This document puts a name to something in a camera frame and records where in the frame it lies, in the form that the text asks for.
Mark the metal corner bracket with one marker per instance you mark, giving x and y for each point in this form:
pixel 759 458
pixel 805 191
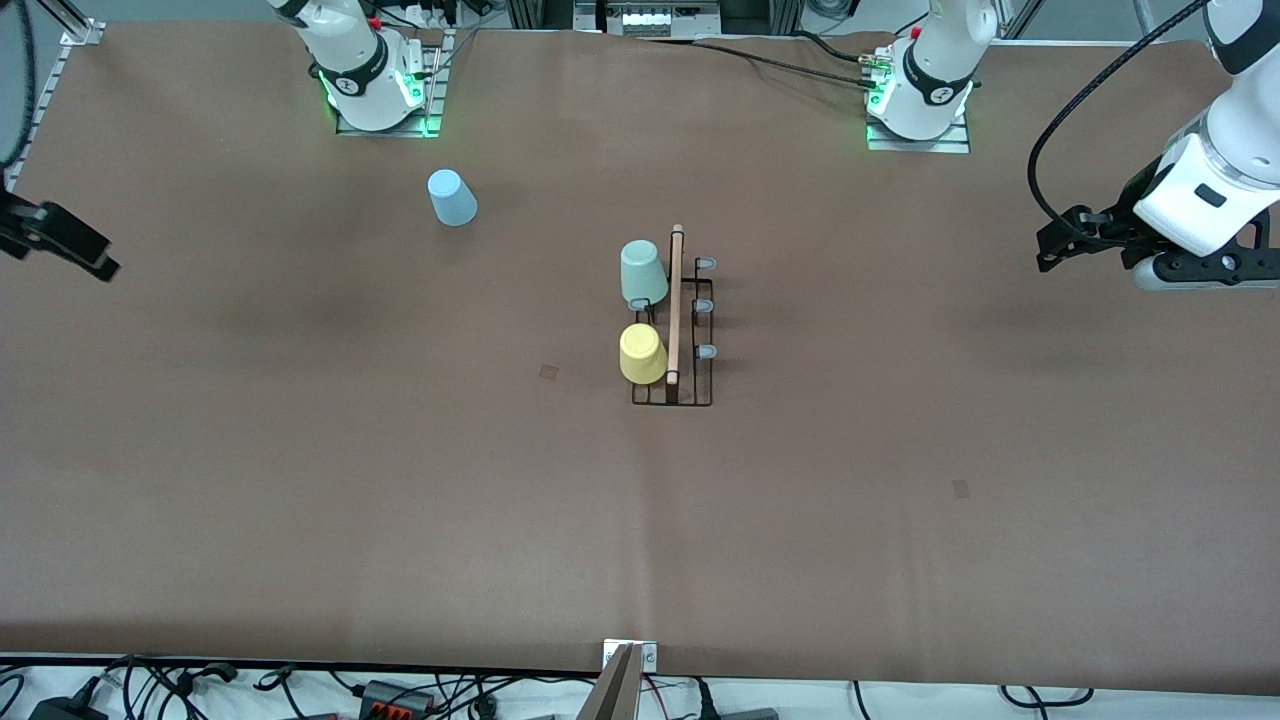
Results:
pixel 630 652

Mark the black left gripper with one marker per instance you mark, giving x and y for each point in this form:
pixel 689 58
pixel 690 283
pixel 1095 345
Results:
pixel 1121 229

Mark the orange black connector block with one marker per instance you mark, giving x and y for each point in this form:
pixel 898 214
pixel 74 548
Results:
pixel 395 698

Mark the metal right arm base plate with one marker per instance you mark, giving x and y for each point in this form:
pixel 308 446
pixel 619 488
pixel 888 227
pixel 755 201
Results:
pixel 432 100

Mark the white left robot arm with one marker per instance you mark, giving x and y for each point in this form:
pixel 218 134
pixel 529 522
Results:
pixel 1240 140

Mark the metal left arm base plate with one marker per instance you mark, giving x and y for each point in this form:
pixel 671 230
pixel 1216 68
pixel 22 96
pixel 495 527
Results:
pixel 950 140

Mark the aluminium frame rail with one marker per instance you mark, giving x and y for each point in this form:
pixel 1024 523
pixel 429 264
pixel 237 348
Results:
pixel 45 110

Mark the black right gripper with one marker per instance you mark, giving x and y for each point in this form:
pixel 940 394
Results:
pixel 28 225

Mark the black power adapter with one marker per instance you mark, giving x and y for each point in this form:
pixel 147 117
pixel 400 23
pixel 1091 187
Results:
pixel 65 708

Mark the white power strip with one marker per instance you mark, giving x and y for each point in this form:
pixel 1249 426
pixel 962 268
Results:
pixel 660 18

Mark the light blue plastic cup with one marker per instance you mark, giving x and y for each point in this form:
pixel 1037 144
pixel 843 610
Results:
pixel 455 200

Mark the aluminium profile beam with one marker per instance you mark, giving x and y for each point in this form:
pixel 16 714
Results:
pixel 612 695

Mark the grey-green plastic cup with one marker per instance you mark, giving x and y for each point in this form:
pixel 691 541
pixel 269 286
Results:
pixel 643 275

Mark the brown paper table cover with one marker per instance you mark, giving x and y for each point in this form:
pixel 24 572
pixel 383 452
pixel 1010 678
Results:
pixel 640 550

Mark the yellow plastic cup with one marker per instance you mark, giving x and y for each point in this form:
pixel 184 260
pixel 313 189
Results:
pixel 642 355

